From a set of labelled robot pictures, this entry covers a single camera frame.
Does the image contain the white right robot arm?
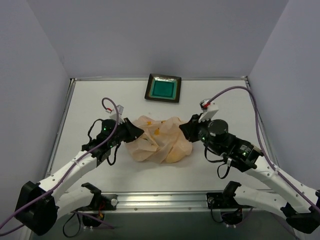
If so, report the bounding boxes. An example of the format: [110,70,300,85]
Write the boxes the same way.
[179,114,320,234]

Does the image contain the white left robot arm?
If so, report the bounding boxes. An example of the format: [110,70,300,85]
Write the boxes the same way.
[15,118,144,236]

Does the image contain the green square ceramic plate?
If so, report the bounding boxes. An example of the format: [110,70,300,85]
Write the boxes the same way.
[144,73,182,104]

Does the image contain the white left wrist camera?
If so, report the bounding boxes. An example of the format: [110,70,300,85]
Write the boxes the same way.
[109,105,124,125]

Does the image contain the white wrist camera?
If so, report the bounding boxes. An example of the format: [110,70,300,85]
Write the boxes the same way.
[109,105,124,125]
[198,99,219,123]

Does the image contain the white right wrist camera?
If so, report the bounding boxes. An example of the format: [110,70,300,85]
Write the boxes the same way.
[198,99,219,123]

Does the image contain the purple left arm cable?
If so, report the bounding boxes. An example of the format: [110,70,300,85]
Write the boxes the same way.
[0,97,120,237]

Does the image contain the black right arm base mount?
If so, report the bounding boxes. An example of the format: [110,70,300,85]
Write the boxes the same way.
[206,181,254,229]

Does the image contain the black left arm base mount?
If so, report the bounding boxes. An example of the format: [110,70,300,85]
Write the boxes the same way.
[62,182,118,238]

